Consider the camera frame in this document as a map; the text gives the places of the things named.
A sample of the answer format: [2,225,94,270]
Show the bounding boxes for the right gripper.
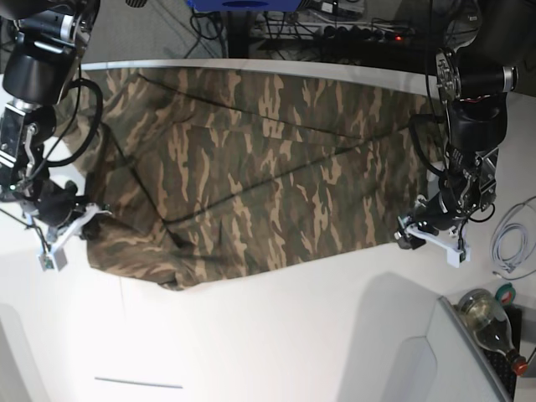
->
[24,179,113,241]

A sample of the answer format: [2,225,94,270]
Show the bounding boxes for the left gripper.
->
[395,190,465,250]

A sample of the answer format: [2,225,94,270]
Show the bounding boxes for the camouflage t-shirt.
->
[75,68,430,291]

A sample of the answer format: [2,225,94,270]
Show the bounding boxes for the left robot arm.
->
[394,1,535,250]

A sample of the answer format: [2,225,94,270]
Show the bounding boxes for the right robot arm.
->
[1,1,103,237]

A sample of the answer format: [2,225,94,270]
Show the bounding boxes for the clear glass bottle red cap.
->
[456,289,528,376]

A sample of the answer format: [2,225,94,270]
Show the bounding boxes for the green tape roll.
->
[495,283,517,306]

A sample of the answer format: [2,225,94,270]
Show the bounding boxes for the grey equipment box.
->
[426,297,512,402]

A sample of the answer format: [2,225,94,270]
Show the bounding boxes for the black mesh tray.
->
[481,307,525,399]

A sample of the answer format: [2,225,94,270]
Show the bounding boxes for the black power strip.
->
[317,25,415,44]

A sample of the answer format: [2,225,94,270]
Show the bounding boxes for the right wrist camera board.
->
[38,249,68,272]

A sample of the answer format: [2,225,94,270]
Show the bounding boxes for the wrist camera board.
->
[38,249,68,272]
[446,245,472,268]

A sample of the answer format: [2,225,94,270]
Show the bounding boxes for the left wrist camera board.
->
[446,245,472,268]

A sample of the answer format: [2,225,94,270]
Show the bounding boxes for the white coiled cable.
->
[490,198,536,280]

